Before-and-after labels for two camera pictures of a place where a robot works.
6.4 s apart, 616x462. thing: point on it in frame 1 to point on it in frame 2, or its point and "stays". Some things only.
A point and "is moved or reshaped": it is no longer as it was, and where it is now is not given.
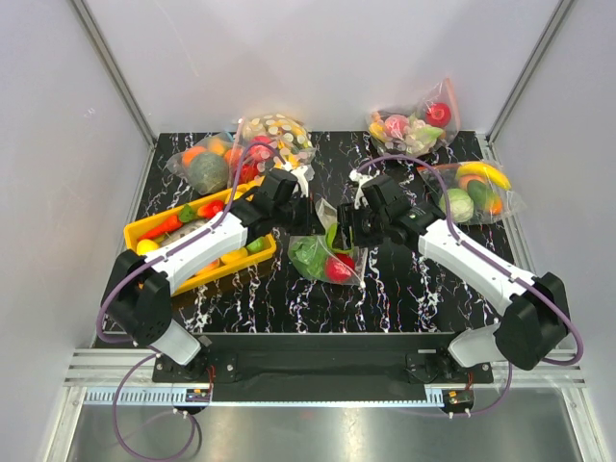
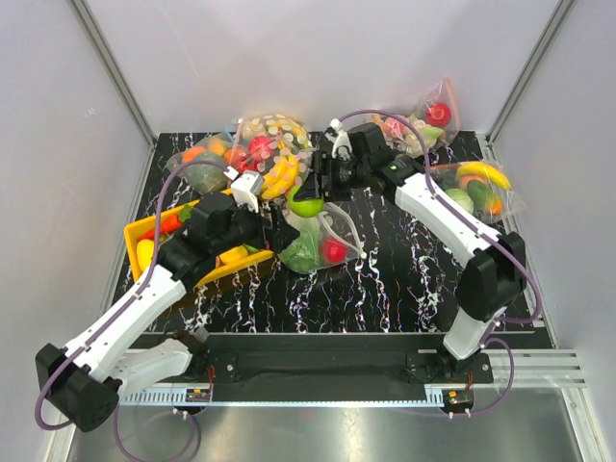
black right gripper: x=342 y=238 to x=312 y=187
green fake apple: x=331 y=234 is moved or reshaped
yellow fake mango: x=145 y=245 stays
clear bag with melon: x=208 y=165 stays
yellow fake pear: x=234 y=254 stays
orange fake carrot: x=174 y=221 stays
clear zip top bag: x=314 y=256 is moved or reshaped
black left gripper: x=311 y=224 to x=282 y=233
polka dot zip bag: x=268 y=142 stays
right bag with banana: x=478 y=192 stays
